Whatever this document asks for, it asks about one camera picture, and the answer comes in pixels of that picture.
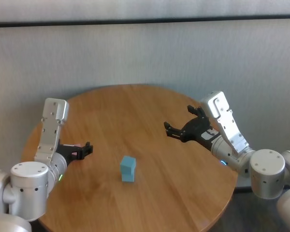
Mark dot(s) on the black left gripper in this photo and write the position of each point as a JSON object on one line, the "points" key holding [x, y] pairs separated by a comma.
{"points": [[66, 152]]}

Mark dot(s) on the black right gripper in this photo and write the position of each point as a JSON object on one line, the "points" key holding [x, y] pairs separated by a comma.
{"points": [[195, 129]]}

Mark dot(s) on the pink foam cube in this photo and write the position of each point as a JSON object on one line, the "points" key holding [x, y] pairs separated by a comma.
{"points": [[77, 145]]}

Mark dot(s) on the light blue foam cube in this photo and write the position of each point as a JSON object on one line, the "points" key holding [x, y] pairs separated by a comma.
{"points": [[128, 177], [126, 164]]}

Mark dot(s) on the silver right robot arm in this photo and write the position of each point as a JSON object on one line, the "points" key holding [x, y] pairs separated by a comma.
{"points": [[268, 174]]}

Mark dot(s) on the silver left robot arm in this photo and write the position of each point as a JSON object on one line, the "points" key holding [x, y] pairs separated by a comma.
{"points": [[29, 183]]}

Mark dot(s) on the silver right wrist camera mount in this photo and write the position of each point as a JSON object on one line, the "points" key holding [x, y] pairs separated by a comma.
{"points": [[232, 135]]}

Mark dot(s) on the black wall rail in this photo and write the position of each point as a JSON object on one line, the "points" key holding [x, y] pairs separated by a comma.
{"points": [[145, 20]]}

